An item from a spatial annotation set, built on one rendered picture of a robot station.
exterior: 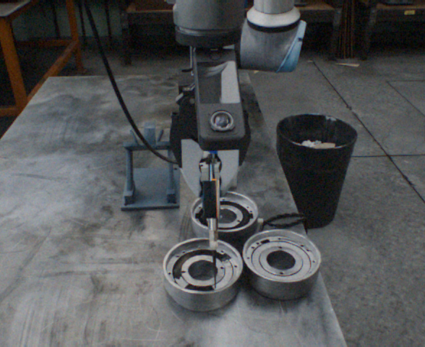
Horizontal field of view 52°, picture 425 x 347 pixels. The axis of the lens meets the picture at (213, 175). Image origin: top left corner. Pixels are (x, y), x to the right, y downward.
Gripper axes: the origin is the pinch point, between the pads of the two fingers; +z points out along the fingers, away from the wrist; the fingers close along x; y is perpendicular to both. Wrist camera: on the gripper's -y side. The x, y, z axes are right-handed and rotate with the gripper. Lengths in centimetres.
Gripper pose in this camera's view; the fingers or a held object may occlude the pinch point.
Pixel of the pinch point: (210, 191)
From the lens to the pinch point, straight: 56.4
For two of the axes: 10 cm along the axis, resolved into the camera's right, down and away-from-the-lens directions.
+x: -10.0, 0.4, -0.6
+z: 0.0, 8.5, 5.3
